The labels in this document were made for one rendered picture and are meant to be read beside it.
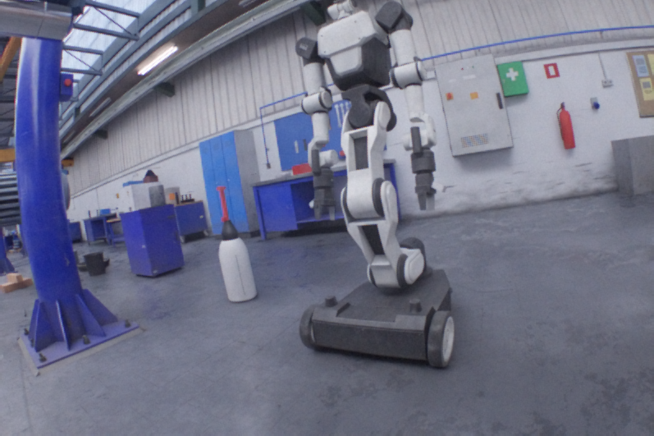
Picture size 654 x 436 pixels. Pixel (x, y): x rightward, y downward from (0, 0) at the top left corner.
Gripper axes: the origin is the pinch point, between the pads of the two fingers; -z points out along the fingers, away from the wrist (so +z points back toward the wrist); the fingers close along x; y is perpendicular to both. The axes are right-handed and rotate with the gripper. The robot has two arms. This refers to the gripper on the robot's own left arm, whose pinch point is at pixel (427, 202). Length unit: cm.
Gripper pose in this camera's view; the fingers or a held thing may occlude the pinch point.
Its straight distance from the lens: 114.2
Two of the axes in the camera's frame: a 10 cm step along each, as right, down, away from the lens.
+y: 8.2, -1.2, -5.6
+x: -5.7, -0.8, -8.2
